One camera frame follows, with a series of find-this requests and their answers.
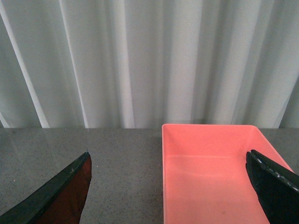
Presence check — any pink plastic tray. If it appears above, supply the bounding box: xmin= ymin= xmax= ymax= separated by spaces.
xmin=162 ymin=124 xmax=289 ymax=224

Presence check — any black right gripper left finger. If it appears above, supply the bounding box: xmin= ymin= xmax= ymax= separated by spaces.
xmin=0 ymin=152 xmax=92 ymax=224

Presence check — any white pleated curtain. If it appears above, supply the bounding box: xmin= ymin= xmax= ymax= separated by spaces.
xmin=0 ymin=0 xmax=299 ymax=128

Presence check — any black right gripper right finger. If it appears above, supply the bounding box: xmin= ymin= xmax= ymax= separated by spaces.
xmin=246 ymin=150 xmax=299 ymax=224

